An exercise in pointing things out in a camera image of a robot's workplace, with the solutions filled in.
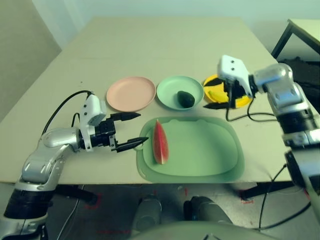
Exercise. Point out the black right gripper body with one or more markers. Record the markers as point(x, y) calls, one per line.
point(236, 91)

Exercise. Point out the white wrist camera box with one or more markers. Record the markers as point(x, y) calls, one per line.
point(92, 110)
point(233, 72)

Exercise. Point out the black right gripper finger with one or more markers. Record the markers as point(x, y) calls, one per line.
point(220, 106)
point(215, 82)

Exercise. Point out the silver black robot right leg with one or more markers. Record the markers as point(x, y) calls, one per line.
point(212, 210)

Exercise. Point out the grey robot left leg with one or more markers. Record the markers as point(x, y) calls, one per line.
point(148, 212)

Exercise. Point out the mint green plate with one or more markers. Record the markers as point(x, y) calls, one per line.
point(170, 87)

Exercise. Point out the toy watermelon slice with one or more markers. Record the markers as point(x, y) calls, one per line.
point(161, 145)

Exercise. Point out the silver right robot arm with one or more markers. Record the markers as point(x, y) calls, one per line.
point(287, 100)

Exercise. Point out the grey robot torso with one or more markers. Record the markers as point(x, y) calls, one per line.
point(200, 232)

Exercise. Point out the dark green toy avocado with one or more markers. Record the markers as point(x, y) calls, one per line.
point(186, 98)

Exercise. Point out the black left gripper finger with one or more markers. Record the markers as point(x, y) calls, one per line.
point(125, 116)
point(130, 144)

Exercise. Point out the yellow plastic plate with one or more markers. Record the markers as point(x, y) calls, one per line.
point(241, 102)

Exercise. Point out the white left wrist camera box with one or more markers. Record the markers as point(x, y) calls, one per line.
point(92, 110)

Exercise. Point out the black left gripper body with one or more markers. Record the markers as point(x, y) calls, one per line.
point(105, 132)

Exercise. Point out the yellow toy banana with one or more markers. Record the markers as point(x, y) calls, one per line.
point(218, 96)

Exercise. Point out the side table with black frame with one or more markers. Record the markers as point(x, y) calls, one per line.
point(303, 30)

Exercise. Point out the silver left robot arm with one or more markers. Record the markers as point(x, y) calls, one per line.
point(40, 165)

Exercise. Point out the black bag under side table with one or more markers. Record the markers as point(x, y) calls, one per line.
point(305, 67)

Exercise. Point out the pink plate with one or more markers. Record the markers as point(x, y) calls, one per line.
point(130, 92)

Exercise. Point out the black table foot bar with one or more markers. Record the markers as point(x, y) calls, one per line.
point(75, 193)
point(267, 190)

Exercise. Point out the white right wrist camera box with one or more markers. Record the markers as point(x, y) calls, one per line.
point(233, 72)

